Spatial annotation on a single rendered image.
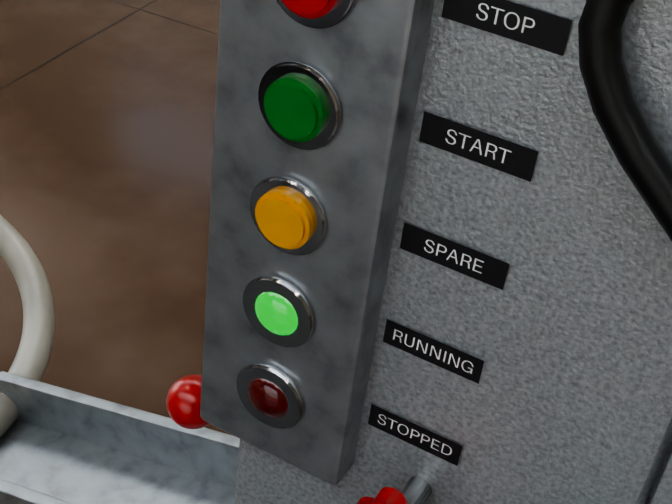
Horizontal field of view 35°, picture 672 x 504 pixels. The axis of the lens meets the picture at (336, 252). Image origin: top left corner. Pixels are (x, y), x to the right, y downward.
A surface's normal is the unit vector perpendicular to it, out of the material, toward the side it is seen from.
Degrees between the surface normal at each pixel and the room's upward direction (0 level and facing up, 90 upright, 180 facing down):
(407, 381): 90
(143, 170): 0
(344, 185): 90
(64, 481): 15
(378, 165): 90
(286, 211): 90
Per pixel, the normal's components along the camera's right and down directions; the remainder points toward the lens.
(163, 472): -0.11, -0.87
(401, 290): -0.48, 0.47
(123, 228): 0.11, -0.80
